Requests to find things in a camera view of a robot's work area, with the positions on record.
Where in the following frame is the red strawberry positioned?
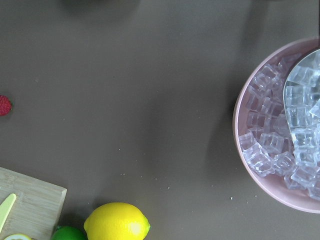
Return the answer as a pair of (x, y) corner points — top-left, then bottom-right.
(0, 95), (13, 117)

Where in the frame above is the whole yellow lemon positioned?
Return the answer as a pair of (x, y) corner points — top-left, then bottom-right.
(83, 202), (151, 240)

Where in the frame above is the pink bowl of ice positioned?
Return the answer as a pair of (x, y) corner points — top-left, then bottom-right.
(233, 37), (320, 213)

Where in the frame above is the metal ice scoop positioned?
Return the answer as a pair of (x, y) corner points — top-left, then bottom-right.
(283, 48), (320, 151)

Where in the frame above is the green lime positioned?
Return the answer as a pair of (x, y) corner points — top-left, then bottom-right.
(50, 226), (87, 240)

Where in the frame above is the wooden cutting board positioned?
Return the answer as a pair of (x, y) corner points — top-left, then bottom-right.
(0, 167), (67, 240)

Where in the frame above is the yellow plastic knife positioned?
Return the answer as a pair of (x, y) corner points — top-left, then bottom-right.
(0, 193), (17, 229)

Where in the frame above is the lemon half slice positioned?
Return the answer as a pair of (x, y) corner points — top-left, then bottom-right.
(4, 233), (32, 240)

